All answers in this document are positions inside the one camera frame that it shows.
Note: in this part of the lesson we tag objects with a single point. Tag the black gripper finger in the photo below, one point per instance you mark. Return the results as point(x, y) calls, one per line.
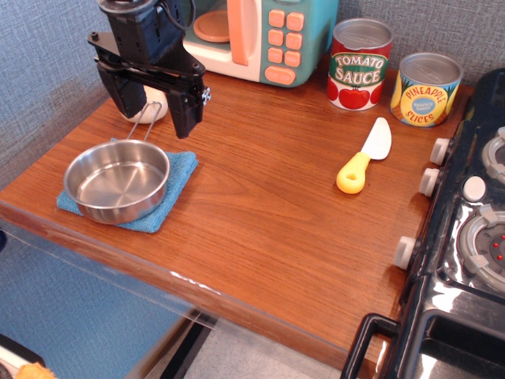
point(186, 110)
point(129, 96)

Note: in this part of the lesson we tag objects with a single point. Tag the blue folded cloth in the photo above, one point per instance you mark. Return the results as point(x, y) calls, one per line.
point(182, 166)

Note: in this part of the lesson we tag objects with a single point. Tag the pale toy potato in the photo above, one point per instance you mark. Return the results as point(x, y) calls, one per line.
point(155, 108)

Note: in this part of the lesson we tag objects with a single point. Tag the yellow handled toy knife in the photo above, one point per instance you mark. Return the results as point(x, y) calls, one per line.
point(352, 176)

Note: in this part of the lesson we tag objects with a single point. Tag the small stainless steel pan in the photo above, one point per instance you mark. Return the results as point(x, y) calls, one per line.
point(116, 182)

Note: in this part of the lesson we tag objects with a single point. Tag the pineapple slices can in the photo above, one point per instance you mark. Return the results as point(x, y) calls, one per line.
point(425, 89)

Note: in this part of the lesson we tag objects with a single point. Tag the teal toy microwave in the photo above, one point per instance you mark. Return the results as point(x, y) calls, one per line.
point(271, 42)

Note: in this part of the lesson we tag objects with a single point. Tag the orange object at corner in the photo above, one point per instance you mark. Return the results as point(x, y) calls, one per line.
point(34, 371)

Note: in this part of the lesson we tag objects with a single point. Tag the tomato sauce can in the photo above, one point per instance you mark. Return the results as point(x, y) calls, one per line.
point(358, 63)

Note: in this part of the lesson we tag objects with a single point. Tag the black toy stove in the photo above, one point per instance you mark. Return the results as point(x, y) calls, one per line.
point(451, 323)

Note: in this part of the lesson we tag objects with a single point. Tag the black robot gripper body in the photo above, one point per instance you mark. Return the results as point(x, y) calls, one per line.
point(146, 39)

